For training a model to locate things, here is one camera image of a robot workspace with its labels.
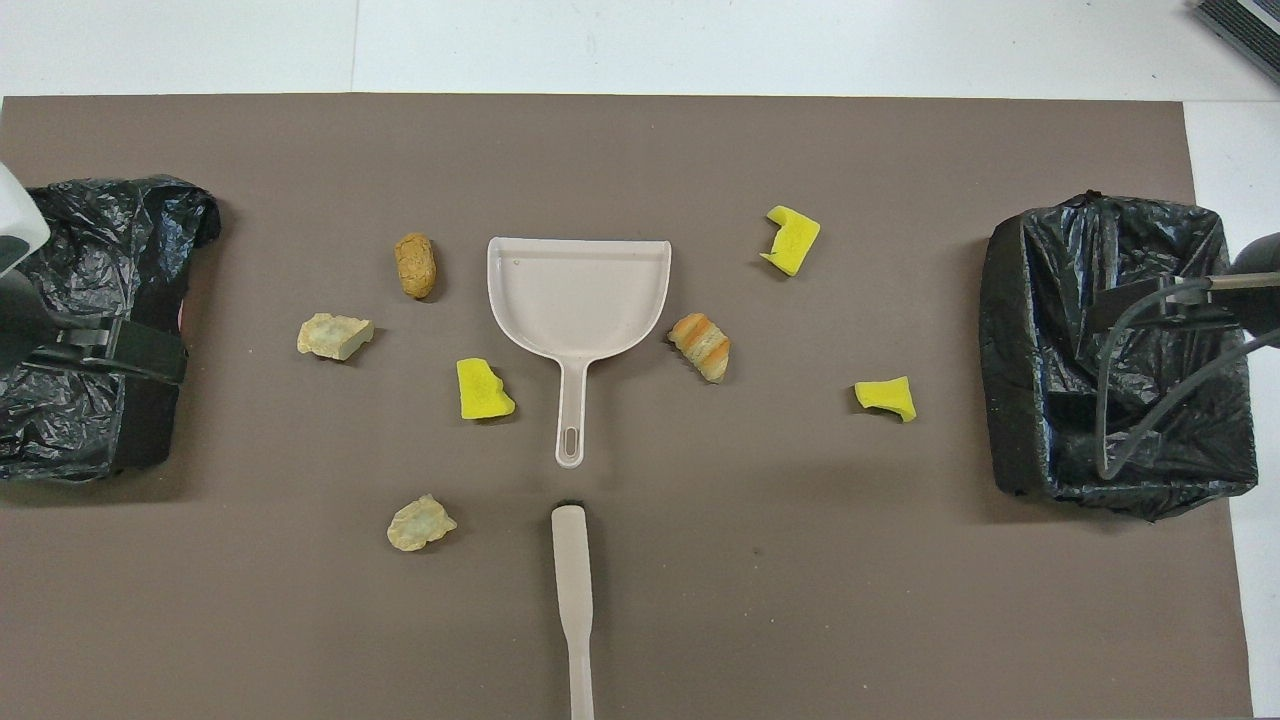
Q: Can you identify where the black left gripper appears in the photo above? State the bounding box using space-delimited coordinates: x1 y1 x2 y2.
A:
0 270 188 386

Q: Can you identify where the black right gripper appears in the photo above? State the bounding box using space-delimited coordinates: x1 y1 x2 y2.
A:
1088 232 1280 349

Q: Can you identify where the pale bread chunk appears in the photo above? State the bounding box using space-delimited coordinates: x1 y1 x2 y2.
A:
297 313 376 362

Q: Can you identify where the brown fried nugget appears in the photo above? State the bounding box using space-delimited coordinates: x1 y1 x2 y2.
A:
394 233 439 300

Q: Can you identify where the pale toy dumpling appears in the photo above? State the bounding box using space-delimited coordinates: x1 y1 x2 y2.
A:
387 494 458 553

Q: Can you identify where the beige plastic dustpan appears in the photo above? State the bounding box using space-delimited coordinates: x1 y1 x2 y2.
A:
487 237 673 469

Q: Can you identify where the beige hand brush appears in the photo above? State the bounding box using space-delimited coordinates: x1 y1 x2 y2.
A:
551 498 596 720

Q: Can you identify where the black bag lined bin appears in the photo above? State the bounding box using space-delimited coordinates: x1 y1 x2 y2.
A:
978 192 1259 523
0 176 222 483

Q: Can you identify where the small yellow sponge piece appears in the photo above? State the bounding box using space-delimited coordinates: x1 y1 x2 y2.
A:
854 376 917 423

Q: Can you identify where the dark grey ribbed device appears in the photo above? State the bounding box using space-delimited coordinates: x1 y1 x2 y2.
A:
1190 0 1280 86

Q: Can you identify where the notched yellow sponge piece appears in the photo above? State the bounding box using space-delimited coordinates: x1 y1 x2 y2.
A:
759 205 822 278

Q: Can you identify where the striped toy croissant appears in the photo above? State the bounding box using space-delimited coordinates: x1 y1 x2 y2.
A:
668 313 732 384

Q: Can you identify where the brown table mat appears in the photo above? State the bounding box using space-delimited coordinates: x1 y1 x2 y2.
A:
0 95 1253 720

